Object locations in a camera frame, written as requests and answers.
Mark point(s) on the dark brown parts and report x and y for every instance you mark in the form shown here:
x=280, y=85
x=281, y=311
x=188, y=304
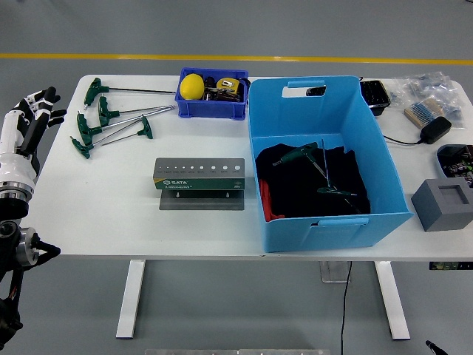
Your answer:
x=225, y=96

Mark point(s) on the clear bags of resistors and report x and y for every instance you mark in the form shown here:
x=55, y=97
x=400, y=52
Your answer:
x=432, y=87

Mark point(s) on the black plastic tray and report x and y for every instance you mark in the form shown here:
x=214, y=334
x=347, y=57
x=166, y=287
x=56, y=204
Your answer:
x=374, y=94

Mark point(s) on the black power adapter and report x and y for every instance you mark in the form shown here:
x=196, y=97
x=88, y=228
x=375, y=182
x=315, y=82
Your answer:
x=435, y=129

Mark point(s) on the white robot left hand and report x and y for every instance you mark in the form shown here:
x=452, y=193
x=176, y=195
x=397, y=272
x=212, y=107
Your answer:
x=15, y=148

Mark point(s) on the green metal hex key stand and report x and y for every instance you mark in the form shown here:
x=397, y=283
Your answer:
x=199, y=183

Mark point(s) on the light blue storage box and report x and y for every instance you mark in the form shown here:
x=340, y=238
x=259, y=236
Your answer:
x=314, y=118

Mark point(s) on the clear plastic bracket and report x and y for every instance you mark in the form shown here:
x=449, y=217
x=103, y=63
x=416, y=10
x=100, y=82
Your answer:
x=332, y=271

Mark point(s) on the black cloth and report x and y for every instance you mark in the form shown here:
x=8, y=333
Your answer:
x=295, y=188

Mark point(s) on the grey foam block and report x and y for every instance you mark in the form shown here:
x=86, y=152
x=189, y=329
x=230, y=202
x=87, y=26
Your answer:
x=428, y=207

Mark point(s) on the small blue parts bin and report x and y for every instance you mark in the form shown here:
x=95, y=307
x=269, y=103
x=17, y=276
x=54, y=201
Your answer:
x=210, y=109

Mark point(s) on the taped resistor strip bundle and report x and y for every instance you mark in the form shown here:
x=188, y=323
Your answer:
x=421, y=110

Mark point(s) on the small black glossy device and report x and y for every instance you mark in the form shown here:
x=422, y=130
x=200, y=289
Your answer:
x=316, y=91

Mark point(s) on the small dark spool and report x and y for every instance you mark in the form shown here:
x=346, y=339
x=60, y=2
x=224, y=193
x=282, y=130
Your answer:
x=210, y=82

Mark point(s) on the red cloth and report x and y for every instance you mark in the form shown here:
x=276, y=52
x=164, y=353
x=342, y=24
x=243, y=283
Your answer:
x=263, y=196

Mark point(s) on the yellow ball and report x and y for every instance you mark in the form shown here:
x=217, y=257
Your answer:
x=191, y=87

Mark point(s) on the white table leg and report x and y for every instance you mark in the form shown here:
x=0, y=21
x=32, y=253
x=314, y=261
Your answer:
x=391, y=299
x=129, y=299

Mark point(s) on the dark electronic parts pile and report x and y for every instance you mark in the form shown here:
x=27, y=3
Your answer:
x=460, y=166

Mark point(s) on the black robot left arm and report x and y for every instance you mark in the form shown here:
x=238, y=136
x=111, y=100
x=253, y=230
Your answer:
x=7, y=212

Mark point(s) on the blue-grey parts tray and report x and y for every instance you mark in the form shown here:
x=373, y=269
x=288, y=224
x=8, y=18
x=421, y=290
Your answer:
x=442, y=152

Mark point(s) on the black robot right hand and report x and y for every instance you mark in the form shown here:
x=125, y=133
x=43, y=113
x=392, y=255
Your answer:
x=435, y=348

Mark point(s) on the table height control panel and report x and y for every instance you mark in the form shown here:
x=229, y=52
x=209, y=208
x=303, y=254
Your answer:
x=451, y=265

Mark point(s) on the yellow tape measure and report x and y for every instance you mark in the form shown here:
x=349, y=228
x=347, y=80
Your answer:
x=226, y=85

